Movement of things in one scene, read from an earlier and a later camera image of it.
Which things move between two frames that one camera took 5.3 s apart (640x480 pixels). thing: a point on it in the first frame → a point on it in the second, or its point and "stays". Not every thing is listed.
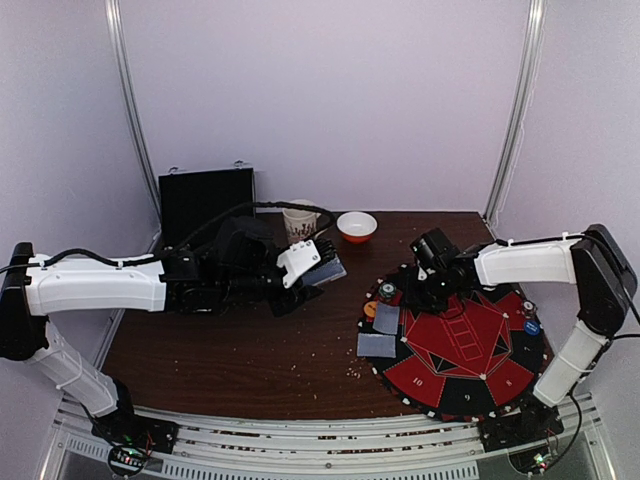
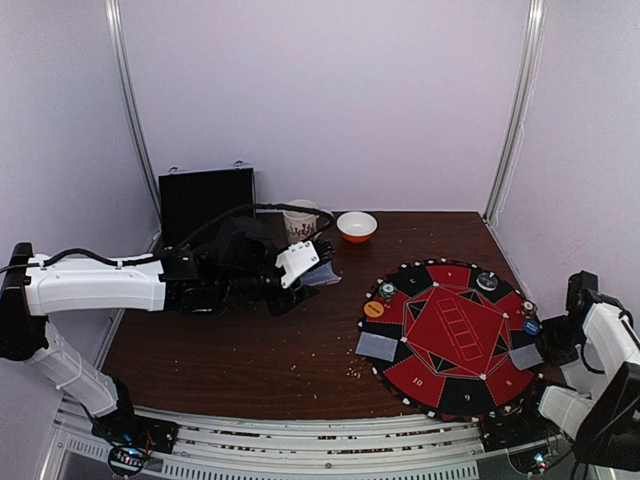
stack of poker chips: x=529 y=309 stays
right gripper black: x=435 y=301 → x=551 y=342
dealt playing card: x=386 y=318 → x=526 y=356
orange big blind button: x=370 y=308 stays
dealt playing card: x=376 y=345 stays
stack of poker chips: x=387 y=290 stays
